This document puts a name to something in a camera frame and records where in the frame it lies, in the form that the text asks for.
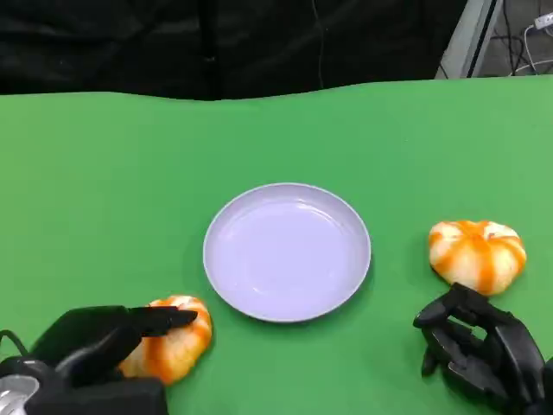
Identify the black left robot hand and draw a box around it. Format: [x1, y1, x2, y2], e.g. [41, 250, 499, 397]
[29, 304, 200, 382]

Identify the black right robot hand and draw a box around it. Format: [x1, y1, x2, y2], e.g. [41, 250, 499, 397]
[413, 283, 553, 415]

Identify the orange and white bread roll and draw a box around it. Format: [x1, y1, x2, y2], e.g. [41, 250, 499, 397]
[428, 220, 527, 297]
[117, 295, 213, 386]

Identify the green table cloth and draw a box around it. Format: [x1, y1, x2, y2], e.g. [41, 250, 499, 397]
[0, 73, 553, 415]

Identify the lilac plate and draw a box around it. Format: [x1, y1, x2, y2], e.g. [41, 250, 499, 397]
[202, 182, 372, 324]

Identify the black backdrop curtain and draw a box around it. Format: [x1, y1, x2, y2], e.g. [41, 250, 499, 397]
[0, 0, 470, 101]

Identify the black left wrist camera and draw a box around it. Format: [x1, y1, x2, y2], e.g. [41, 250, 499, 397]
[24, 376, 168, 415]

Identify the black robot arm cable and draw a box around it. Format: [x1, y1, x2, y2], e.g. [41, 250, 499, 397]
[0, 329, 28, 360]

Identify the grey metal frame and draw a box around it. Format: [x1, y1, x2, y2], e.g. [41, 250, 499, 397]
[434, 0, 505, 80]

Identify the white charger cable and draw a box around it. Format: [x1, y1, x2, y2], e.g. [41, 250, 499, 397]
[523, 15, 553, 74]

